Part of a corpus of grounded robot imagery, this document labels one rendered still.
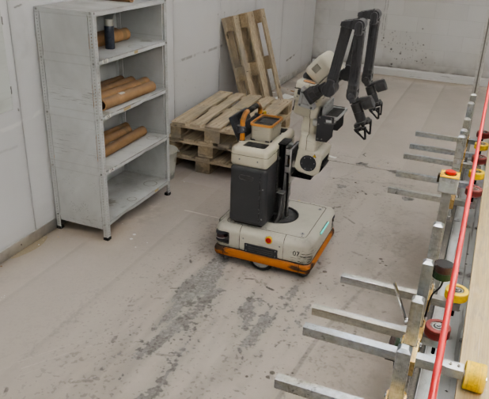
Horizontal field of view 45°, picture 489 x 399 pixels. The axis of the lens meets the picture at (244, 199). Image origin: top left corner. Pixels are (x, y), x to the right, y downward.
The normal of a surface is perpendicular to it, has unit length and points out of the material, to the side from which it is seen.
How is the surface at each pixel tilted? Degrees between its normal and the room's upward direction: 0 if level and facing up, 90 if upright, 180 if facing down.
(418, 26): 90
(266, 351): 0
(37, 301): 0
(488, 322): 0
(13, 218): 90
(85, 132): 90
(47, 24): 90
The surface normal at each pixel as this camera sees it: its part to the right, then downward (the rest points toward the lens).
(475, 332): 0.04, -0.91
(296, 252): -0.39, 0.37
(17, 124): 0.92, 0.19
